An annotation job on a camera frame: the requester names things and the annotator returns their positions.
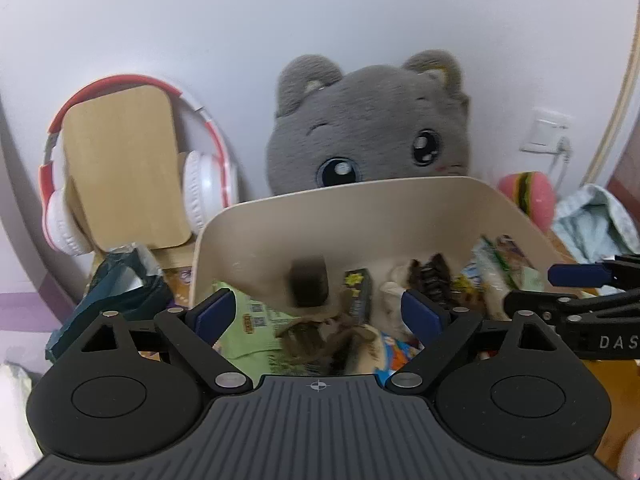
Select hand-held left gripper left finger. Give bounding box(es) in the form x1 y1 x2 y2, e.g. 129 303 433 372
75 289 252 394

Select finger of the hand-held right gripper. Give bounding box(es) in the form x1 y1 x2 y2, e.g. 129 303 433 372
547 254 640 289
501 290 640 324

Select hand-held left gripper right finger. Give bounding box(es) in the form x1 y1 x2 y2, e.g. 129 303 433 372
387 289 576 392

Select dark brown cylinder object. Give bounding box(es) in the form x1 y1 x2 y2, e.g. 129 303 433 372
289 256 331 308

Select beige plastic bin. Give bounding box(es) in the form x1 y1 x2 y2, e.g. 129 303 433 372
192 176 576 376

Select wooden desktop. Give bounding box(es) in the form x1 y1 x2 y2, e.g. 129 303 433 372
547 230 640 466

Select orange floral table mat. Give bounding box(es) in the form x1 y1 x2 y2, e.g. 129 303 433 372
162 266 197 311

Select blue orange snack packet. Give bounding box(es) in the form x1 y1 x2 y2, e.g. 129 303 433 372
375 332 426 376

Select yellow green snack packet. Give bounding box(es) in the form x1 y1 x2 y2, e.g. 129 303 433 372
460 235 546 321

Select light blue cloth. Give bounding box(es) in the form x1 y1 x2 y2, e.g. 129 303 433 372
552 184 640 263

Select black box yellow flower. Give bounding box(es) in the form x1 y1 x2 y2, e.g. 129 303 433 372
344 267 373 321

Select pink burger toy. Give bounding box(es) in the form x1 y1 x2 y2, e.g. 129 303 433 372
497 171 556 233

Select dark teal foil bag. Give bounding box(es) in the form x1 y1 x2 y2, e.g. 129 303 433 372
45 242 175 363

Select white red headphones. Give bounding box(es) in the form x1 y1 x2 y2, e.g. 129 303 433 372
39 74 240 257

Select beige curved tube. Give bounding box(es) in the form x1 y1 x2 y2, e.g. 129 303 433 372
580 25 640 188

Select wooden headphone stand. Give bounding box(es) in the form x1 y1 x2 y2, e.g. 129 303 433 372
61 85 193 268

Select purple mat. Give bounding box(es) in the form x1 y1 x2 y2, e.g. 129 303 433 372
0 290 93 366

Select grey cat plush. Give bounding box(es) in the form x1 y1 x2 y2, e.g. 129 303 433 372
264 50 472 196

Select white cloth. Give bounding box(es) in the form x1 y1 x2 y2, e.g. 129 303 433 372
0 360 46 461

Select brown knotted rope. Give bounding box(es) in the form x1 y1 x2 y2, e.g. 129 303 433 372
275 295 376 376

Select white plug cable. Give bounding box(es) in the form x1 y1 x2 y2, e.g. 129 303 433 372
547 137 573 196

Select white wall socket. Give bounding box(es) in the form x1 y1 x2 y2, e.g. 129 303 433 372
519 107 573 153

